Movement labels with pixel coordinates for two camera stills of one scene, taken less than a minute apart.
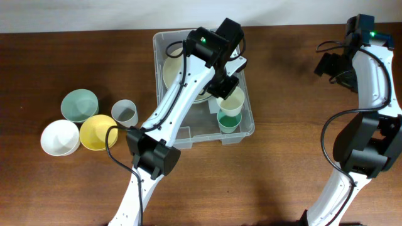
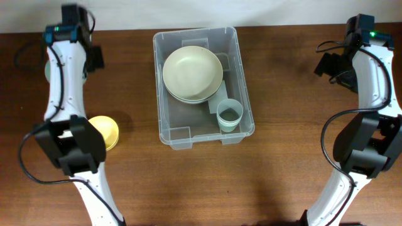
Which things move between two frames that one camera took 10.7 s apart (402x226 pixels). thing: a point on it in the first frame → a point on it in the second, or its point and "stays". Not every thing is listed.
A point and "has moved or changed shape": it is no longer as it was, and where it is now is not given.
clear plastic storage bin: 199,120 stays
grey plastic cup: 125,112 → 229,112
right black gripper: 325,65 stays
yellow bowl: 93,132 stays
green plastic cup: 228,124 stays
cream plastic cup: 232,105 → 228,120
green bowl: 79,105 has moved or changed shape
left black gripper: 224,93 → 100,64
